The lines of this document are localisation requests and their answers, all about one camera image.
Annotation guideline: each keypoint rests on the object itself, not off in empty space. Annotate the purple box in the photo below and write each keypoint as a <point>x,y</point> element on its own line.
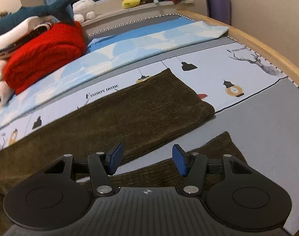
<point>219,10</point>

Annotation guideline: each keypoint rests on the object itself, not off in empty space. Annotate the dark olive corduroy pants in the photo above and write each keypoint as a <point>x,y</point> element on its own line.
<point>143,117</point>

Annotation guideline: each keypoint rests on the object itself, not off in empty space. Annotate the printed grey bed sheet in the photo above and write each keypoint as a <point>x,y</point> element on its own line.
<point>254,100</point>

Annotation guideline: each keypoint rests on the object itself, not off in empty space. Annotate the wooden bed frame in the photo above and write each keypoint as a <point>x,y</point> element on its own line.
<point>278,60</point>

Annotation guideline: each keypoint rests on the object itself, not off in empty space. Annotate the white plush toy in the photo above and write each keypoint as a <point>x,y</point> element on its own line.
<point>84,10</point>

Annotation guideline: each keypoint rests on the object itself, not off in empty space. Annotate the red folded blanket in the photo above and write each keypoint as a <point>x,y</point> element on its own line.
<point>43,55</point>

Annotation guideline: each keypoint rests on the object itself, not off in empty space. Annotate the light blue patterned quilt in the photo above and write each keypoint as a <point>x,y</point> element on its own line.
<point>104,60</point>

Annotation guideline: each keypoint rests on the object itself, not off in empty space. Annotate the blue shark plush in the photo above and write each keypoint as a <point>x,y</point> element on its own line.
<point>10,21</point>

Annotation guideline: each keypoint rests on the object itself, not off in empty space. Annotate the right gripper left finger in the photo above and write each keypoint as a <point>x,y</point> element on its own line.
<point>61,193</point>

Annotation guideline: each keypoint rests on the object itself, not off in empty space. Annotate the cream folded blanket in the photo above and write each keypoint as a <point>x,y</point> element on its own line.
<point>10,41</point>

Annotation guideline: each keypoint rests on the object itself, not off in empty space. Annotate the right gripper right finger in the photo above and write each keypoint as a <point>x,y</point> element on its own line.
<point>233,193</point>

